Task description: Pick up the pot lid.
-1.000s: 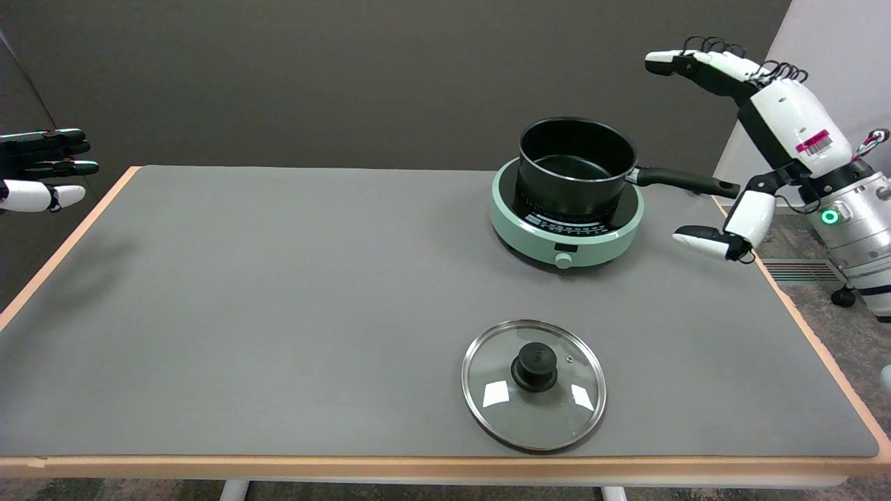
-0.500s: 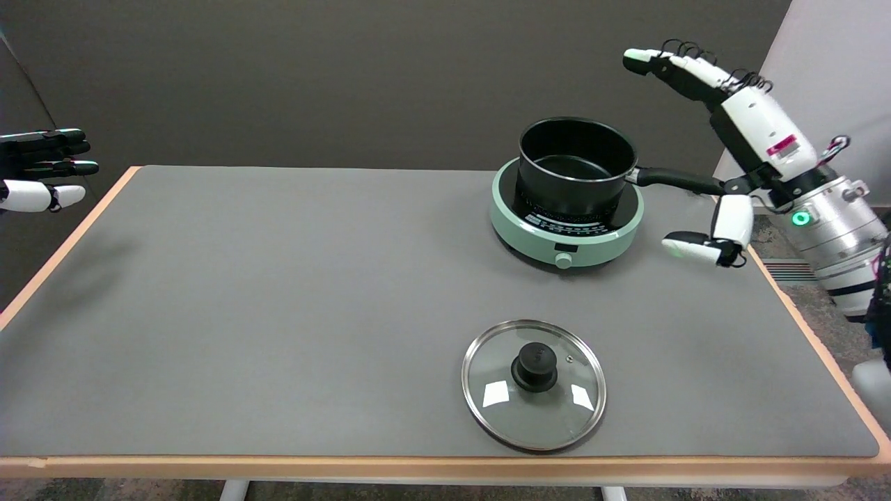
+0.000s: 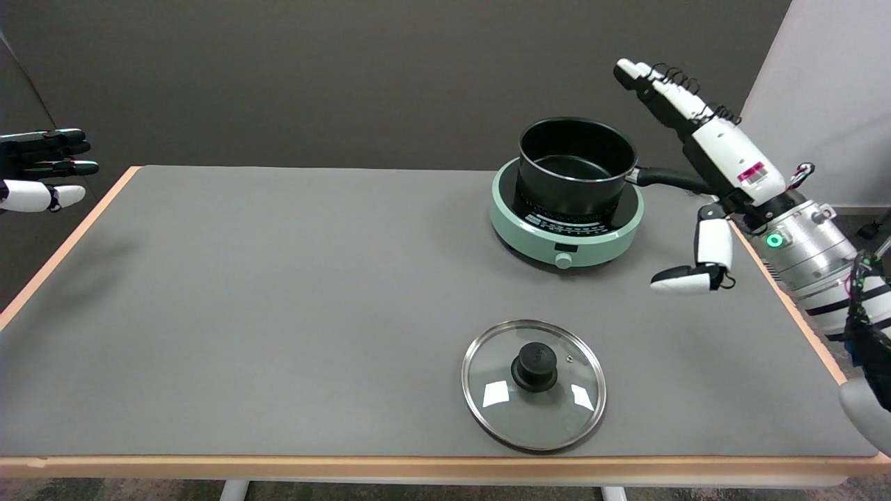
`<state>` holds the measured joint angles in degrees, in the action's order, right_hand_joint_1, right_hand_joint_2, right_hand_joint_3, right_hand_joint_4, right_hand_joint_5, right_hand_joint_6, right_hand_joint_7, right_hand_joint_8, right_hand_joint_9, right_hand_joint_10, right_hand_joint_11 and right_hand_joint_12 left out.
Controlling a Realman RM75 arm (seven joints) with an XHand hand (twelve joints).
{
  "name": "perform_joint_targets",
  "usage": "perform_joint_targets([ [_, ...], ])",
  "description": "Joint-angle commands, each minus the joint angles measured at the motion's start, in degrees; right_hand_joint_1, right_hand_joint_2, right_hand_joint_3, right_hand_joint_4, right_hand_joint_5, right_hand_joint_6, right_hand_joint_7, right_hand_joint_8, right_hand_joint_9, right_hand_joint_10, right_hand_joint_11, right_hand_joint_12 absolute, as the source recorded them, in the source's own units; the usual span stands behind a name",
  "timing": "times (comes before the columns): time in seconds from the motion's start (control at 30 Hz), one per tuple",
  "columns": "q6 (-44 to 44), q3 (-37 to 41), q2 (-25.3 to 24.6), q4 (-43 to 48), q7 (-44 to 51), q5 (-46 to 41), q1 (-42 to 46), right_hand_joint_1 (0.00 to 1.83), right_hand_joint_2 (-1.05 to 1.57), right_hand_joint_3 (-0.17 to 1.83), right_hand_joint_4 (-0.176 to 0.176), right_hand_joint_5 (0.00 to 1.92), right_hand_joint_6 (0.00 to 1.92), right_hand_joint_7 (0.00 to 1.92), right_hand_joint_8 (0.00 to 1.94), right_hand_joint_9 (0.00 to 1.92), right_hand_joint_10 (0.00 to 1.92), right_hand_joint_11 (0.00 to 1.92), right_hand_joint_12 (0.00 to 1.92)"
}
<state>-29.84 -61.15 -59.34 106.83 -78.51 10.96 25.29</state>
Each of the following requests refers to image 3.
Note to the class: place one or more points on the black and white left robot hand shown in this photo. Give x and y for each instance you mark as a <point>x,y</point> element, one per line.
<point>28,195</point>

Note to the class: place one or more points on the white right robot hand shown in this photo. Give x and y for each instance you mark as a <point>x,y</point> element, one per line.
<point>731,149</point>

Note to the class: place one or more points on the glass pot lid black knob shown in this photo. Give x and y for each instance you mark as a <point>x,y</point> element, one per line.
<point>534,365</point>

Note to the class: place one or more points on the black chair caster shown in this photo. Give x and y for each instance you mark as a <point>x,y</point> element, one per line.
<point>870,228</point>

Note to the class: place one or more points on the mint green induction cooker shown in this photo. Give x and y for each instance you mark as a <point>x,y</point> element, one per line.
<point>529,240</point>

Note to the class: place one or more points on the white table leg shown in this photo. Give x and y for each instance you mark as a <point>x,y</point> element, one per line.
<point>233,491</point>
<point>614,494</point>

